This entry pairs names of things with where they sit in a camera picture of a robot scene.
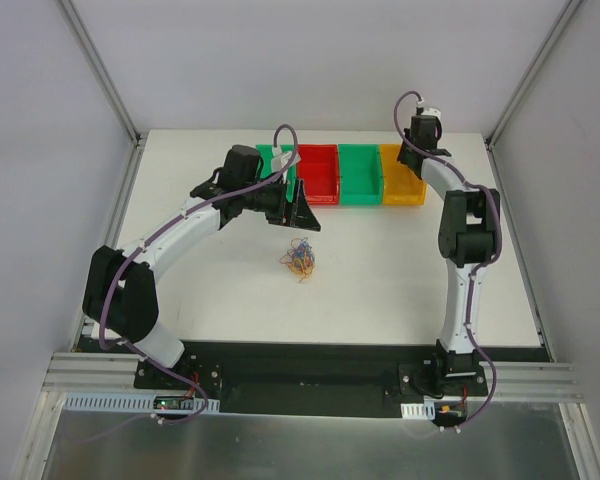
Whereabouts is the green plastic bin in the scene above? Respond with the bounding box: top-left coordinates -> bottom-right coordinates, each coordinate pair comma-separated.
338,144 -> 384,206
255,144 -> 296,202

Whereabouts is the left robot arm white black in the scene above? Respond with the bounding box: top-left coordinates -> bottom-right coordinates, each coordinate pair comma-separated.
82,145 -> 321,389

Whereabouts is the multicolour cable bundle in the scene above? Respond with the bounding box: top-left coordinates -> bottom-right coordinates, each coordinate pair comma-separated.
278,237 -> 317,284

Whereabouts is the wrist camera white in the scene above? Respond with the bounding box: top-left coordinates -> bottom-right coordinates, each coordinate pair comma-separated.
416,100 -> 441,120
270,146 -> 301,173

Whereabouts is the aluminium frame rail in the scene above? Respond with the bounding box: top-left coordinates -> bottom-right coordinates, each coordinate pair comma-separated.
43,351 -> 146,392

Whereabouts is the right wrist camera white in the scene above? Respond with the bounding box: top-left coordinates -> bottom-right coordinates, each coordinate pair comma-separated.
416,100 -> 441,120

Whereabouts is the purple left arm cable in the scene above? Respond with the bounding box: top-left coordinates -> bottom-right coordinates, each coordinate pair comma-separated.
97,124 -> 301,354

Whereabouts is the green plastic bin left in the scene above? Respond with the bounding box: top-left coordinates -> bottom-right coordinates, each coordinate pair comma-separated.
255,144 -> 296,202

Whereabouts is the yellow plastic bin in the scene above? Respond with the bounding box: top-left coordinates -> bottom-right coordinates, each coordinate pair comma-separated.
378,144 -> 427,206

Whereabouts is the white cable duct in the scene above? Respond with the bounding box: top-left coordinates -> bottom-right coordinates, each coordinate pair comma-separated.
400,401 -> 436,421
64,393 -> 220,415

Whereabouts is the red plastic bin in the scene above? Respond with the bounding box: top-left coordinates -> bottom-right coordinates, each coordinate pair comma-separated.
297,144 -> 340,205

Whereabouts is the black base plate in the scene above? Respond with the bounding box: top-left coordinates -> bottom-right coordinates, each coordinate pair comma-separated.
74,339 -> 551,416

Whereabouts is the green plastic bin right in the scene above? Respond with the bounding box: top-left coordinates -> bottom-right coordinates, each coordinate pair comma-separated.
338,144 -> 384,206

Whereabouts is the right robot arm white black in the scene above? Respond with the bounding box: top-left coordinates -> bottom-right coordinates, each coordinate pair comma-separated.
398,107 -> 502,399

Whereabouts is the right white cable duct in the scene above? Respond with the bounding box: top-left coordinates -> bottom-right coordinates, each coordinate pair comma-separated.
400,401 -> 436,421

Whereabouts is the left white cable duct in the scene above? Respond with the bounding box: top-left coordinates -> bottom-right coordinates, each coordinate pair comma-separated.
64,393 -> 220,415

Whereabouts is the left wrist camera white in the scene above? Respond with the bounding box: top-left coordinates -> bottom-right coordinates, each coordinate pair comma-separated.
270,146 -> 301,173

